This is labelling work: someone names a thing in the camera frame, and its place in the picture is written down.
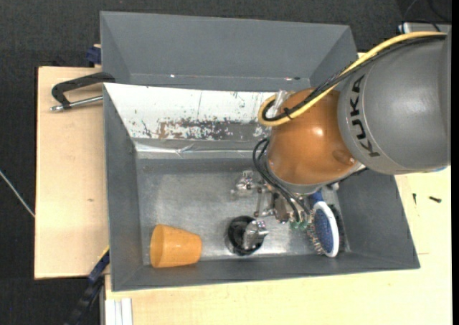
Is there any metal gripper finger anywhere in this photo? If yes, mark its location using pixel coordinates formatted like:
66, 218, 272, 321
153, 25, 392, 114
230, 169, 266, 199
245, 220, 270, 250

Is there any blue and white hairbrush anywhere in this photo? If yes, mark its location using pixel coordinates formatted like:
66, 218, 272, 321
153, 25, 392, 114
306, 192, 341, 258

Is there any grey metal bin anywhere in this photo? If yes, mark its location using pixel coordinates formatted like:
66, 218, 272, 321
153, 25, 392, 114
99, 10, 421, 292

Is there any orange plastic cup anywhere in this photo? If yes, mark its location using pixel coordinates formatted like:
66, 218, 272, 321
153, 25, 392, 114
149, 223, 203, 269

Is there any black round ring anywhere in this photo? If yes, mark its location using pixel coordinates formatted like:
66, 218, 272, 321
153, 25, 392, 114
227, 215, 268, 256

